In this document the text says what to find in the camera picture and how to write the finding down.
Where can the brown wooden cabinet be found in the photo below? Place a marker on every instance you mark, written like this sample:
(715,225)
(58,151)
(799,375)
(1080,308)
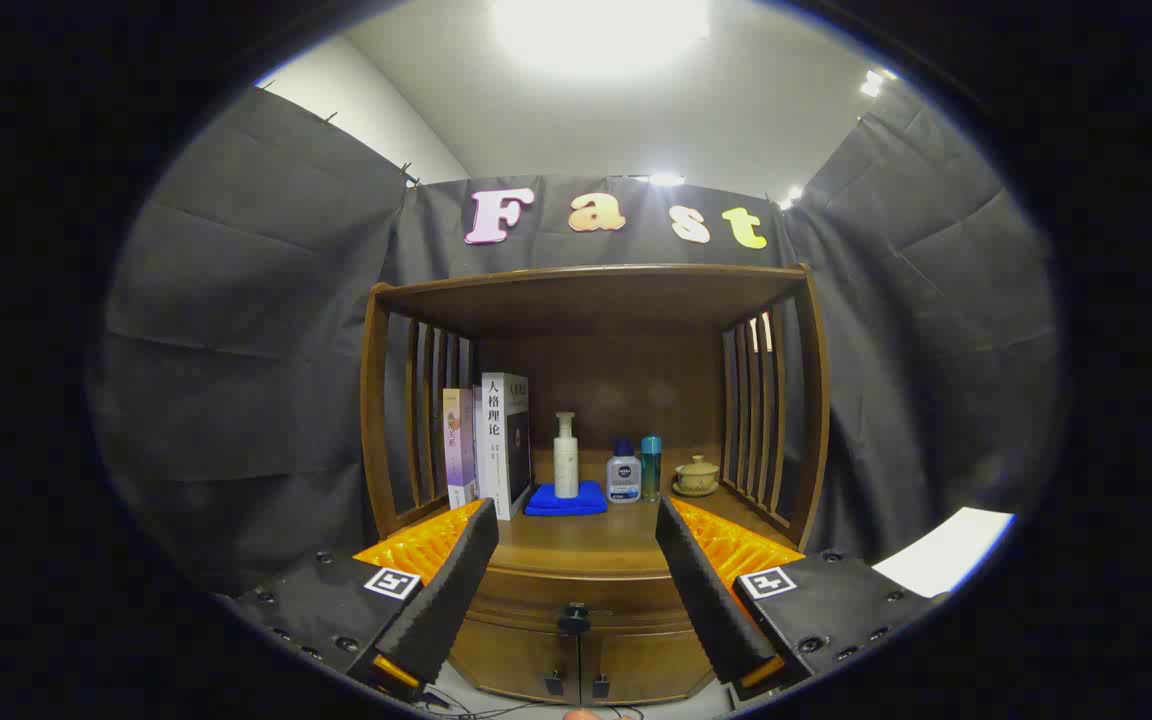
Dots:
(596,300)

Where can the blue folded cloth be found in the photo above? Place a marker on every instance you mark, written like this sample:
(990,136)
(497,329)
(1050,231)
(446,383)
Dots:
(546,503)

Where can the white bottle blue cap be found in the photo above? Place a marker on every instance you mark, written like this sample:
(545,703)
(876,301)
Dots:
(624,480)

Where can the white thick book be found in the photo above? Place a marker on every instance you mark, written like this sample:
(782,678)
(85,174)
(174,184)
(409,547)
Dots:
(496,450)

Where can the black drawer knob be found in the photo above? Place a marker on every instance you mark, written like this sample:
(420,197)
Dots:
(575,617)

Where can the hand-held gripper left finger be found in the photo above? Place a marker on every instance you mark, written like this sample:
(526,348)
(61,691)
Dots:
(451,600)

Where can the small ceiling spotlight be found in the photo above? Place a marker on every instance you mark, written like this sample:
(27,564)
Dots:
(871,85)

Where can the teal slim bottle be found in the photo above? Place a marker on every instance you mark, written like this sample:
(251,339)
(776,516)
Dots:
(651,470)

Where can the purple book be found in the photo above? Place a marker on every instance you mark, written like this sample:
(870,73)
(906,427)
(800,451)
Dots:
(459,450)

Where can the wooden cabinet door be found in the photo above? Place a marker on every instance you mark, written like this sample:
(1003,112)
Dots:
(646,665)
(511,660)

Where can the white pump bottle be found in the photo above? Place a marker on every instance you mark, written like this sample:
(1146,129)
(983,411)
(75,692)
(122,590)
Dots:
(566,465)

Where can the beige lidded teacup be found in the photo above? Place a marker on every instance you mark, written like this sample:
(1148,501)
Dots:
(697,475)

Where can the wooden countertop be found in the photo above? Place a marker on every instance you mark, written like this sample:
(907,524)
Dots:
(586,540)

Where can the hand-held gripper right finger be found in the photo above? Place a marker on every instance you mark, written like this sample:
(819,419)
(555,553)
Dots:
(711,610)

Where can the brown wooden drawer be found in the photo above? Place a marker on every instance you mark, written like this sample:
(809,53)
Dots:
(536,600)

